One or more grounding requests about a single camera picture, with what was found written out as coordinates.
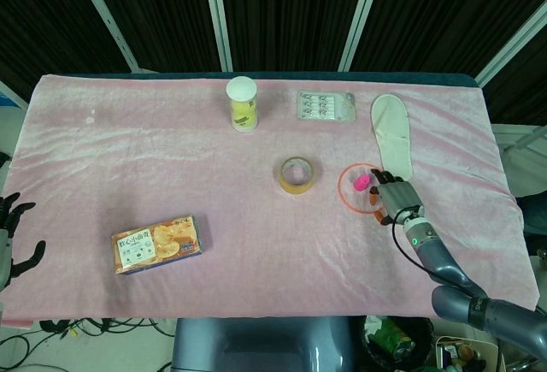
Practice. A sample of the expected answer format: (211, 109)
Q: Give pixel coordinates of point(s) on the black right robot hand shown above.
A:
(399, 198)

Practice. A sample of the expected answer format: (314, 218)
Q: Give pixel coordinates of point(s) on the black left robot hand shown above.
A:
(5, 252)

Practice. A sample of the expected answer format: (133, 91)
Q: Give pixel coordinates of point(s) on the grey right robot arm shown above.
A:
(453, 278)

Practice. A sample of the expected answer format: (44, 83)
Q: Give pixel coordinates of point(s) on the small pink cylinder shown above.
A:
(361, 182)

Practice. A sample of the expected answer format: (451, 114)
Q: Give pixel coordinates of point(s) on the white disposable slipper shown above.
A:
(391, 128)

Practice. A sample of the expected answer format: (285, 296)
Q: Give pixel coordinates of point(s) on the yellow packing tape roll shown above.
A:
(295, 188)

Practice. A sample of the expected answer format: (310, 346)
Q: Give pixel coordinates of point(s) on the silver pill blister pack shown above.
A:
(327, 107)

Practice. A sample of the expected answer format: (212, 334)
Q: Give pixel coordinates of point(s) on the black trash bin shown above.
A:
(397, 342)

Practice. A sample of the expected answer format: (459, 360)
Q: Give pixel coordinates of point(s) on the orange blue cookie box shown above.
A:
(158, 243)

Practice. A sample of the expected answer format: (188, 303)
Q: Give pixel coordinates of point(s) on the yellow tennis ball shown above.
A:
(243, 108)
(244, 122)

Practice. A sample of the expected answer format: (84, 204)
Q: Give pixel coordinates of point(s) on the pink plush table cloth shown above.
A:
(213, 167)

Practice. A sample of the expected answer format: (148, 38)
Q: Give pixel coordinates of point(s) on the clear tennis ball tube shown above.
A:
(241, 87)

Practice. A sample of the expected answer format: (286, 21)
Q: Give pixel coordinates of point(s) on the grey robot torso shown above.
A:
(265, 346)

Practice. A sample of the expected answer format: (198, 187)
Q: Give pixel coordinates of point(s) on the black curtain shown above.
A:
(290, 13)

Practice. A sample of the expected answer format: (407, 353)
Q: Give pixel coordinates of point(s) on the white frame post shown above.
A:
(218, 17)
(513, 40)
(361, 17)
(107, 21)

